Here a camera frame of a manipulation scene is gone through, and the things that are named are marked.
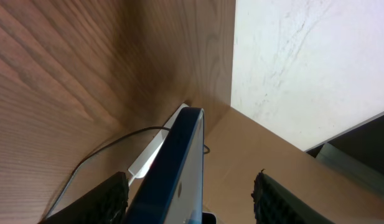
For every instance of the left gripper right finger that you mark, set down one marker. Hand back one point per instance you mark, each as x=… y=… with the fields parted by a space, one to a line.
x=274 y=204

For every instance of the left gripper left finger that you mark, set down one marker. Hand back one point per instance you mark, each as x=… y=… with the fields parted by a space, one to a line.
x=105 y=204

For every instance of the blue Samsung Galaxy smartphone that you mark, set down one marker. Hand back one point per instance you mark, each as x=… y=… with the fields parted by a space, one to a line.
x=172 y=189

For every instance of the white power strip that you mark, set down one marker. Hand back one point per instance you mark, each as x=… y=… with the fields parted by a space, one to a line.
x=141 y=165

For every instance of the cardboard panel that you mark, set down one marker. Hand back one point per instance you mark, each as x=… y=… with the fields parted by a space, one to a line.
x=241 y=148

